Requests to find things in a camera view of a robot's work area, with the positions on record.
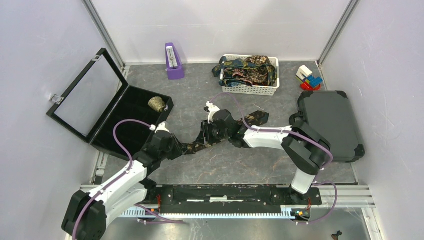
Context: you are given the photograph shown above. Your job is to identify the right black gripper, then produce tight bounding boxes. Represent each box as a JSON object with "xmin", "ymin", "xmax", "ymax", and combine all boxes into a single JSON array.
[{"xmin": 196, "ymin": 118, "xmax": 231, "ymax": 145}]

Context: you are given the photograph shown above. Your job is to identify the black gold floral tie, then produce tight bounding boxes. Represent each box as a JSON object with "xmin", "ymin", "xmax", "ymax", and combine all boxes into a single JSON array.
[{"xmin": 185, "ymin": 110, "xmax": 270, "ymax": 155}]

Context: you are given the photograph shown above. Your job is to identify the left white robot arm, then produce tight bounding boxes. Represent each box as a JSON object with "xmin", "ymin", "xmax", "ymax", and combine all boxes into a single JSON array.
[{"xmin": 61, "ymin": 130, "xmax": 187, "ymax": 240}]

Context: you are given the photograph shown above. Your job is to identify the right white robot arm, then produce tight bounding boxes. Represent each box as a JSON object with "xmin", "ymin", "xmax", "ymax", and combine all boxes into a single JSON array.
[{"xmin": 206, "ymin": 109, "xmax": 333, "ymax": 204}]

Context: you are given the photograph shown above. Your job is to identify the pile of patterned ties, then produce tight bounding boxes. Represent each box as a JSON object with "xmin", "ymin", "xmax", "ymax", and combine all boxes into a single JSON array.
[{"xmin": 211, "ymin": 55, "xmax": 277, "ymax": 88}]

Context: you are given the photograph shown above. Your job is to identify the rolled gold tie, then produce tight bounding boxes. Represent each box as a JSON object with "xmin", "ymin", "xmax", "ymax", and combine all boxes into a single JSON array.
[{"xmin": 147, "ymin": 96, "xmax": 167, "ymax": 113}]

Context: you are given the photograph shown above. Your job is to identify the white perforated basket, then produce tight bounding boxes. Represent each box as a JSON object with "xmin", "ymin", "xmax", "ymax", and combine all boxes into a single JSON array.
[{"xmin": 218, "ymin": 54, "xmax": 280, "ymax": 96}]

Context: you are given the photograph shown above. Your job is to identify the purple metronome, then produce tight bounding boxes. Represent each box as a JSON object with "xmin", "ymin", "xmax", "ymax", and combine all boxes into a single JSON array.
[{"xmin": 165, "ymin": 42, "xmax": 185, "ymax": 80}]

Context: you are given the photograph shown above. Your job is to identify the black display box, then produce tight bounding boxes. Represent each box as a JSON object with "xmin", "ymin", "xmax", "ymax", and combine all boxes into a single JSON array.
[{"xmin": 46, "ymin": 48, "xmax": 174, "ymax": 161}]

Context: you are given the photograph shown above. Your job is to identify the colourful toy blocks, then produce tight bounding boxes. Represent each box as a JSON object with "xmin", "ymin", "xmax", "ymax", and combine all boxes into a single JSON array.
[{"xmin": 295, "ymin": 65, "xmax": 323, "ymax": 91}]

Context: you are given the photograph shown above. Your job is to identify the dark grey hard case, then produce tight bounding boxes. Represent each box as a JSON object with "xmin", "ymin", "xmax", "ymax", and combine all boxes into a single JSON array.
[{"xmin": 289, "ymin": 90, "xmax": 366, "ymax": 163}]

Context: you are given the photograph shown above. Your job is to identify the small black knob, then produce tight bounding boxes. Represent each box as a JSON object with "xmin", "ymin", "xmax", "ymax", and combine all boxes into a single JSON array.
[{"xmin": 331, "ymin": 230, "xmax": 343, "ymax": 240}]

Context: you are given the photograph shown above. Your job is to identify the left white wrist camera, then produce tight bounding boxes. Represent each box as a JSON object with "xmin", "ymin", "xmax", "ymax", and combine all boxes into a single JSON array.
[{"xmin": 149, "ymin": 121, "xmax": 170, "ymax": 133}]

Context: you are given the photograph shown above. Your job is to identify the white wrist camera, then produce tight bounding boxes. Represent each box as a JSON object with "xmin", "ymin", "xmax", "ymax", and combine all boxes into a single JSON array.
[
  {"xmin": 204, "ymin": 101, "xmax": 220, "ymax": 124},
  {"xmin": 149, "ymin": 121, "xmax": 170, "ymax": 133}
]

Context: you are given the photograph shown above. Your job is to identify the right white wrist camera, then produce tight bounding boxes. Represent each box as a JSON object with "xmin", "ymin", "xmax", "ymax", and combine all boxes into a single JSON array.
[{"xmin": 204, "ymin": 101, "xmax": 220, "ymax": 124}]

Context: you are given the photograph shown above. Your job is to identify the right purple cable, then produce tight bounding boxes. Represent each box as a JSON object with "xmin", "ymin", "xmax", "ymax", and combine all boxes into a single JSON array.
[{"xmin": 208, "ymin": 92, "xmax": 338, "ymax": 225}]

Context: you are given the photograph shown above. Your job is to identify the purple cable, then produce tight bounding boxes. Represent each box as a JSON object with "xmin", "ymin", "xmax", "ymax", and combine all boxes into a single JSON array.
[
  {"xmin": 71, "ymin": 119, "xmax": 185, "ymax": 240},
  {"xmin": 208, "ymin": 92, "xmax": 338, "ymax": 225}
]

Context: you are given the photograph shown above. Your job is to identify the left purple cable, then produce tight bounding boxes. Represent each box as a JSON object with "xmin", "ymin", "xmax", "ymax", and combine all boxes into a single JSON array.
[{"xmin": 71, "ymin": 119, "xmax": 185, "ymax": 240}]

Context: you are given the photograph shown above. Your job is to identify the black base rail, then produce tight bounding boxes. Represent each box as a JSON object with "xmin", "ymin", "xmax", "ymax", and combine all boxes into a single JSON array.
[{"xmin": 142, "ymin": 184, "xmax": 323, "ymax": 215}]

